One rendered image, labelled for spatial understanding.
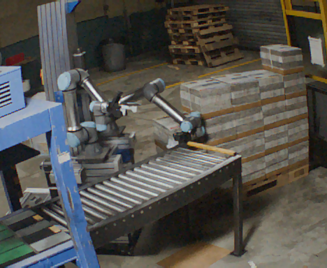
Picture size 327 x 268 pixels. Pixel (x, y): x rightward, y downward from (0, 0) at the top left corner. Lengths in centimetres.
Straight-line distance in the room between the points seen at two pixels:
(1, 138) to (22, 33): 844
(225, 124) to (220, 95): 24
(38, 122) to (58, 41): 171
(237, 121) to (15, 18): 697
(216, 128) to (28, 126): 233
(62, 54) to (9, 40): 657
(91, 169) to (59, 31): 107
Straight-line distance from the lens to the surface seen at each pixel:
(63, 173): 221
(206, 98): 404
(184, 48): 1065
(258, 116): 434
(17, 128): 205
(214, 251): 378
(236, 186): 341
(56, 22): 371
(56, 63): 376
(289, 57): 448
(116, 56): 1102
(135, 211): 279
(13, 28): 1029
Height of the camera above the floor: 203
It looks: 18 degrees down
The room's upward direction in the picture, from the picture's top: 7 degrees counter-clockwise
